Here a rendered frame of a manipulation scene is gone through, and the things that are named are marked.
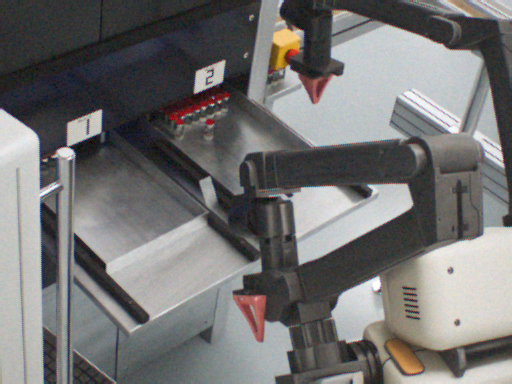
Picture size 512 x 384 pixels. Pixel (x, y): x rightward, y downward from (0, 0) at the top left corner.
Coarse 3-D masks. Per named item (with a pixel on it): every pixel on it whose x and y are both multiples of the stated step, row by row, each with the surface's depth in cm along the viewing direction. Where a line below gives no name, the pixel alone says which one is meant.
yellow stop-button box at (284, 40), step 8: (280, 32) 243; (288, 32) 243; (280, 40) 240; (288, 40) 241; (296, 40) 241; (272, 48) 241; (280, 48) 239; (288, 48) 241; (296, 48) 243; (272, 56) 242; (280, 56) 241; (272, 64) 243; (280, 64) 242; (288, 64) 245
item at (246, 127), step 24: (240, 96) 242; (144, 120) 229; (216, 120) 238; (240, 120) 239; (264, 120) 239; (168, 144) 226; (192, 144) 230; (216, 144) 231; (240, 144) 232; (264, 144) 233; (288, 144) 234; (216, 168) 225; (240, 192) 220
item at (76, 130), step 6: (90, 114) 206; (96, 114) 208; (78, 120) 205; (84, 120) 206; (90, 120) 207; (96, 120) 209; (72, 126) 205; (78, 126) 206; (84, 126) 207; (90, 126) 208; (96, 126) 210; (72, 132) 206; (78, 132) 207; (84, 132) 208; (90, 132) 209; (96, 132) 211; (72, 138) 207; (78, 138) 208; (84, 138) 209
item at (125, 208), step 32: (96, 160) 222; (128, 160) 223; (96, 192) 214; (128, 192) 215; (160, 192) 216; (96, 224) 206; (128, 224) 208; (160, 224) 209; (192, 224) 207; (96, 256) 196; (128, 256) 198
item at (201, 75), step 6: (210, 66) 225; (216, 66) 226; (222, 66) 228; (198, 72) 223; (204, 72) 225; (210, 72) 226; (216, 72) 228; (222, 72) 229; (198, 78) 224; (204, 78) 226; (210, 78) 227; (216, 78) 229; (222, 78) 230; (198, 84) 226; (204, 84) 227; (210, 84) 229; (198, 90) 227
